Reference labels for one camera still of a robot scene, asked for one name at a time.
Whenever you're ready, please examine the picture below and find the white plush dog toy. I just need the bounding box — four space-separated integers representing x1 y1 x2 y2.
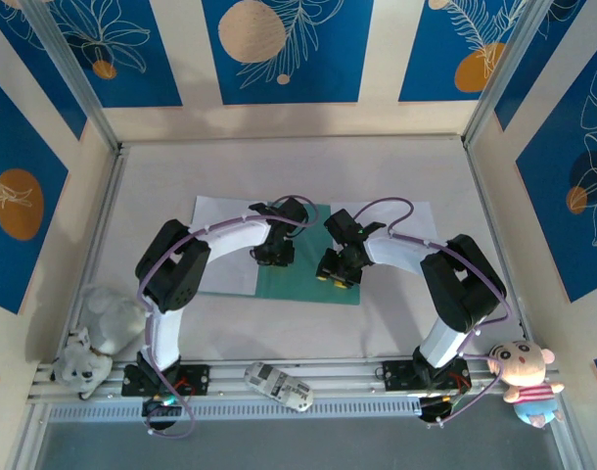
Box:
50 285 149 401

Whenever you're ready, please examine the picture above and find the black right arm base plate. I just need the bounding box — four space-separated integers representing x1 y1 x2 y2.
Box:
382 358 474 396

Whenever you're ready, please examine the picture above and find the green folder with translucent cover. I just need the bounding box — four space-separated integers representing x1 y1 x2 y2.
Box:
192 194 362 306

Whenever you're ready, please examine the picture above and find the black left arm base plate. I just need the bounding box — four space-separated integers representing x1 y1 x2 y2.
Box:
120 362 213 400

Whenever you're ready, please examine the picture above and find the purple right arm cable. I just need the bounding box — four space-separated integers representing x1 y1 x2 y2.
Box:
356 196 513 430

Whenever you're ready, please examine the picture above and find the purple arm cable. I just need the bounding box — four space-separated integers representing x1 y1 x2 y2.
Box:
135 194 320 440
356 196 513 430

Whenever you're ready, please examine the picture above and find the cartoon plush doll striped shirt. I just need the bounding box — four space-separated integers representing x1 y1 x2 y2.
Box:
487 340 567 432

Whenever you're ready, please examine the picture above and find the aluminium frame post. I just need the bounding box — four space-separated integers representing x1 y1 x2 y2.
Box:
462 0 588 148
19 0 123 151

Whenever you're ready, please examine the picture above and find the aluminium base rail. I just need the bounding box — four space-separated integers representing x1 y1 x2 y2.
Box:
26 356 564 406

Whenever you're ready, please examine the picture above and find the crumpled silver printed can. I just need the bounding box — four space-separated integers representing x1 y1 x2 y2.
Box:
243 360 315 414

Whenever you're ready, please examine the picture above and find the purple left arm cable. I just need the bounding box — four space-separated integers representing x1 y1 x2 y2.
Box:
135 194 320 440

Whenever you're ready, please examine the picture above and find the grey slotted cable duct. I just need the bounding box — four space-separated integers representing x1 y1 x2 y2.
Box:
47 395 425 425

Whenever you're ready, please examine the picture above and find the aluminium side rail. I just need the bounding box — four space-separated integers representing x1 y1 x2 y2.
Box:
462 137 589 470
12 144 131 470

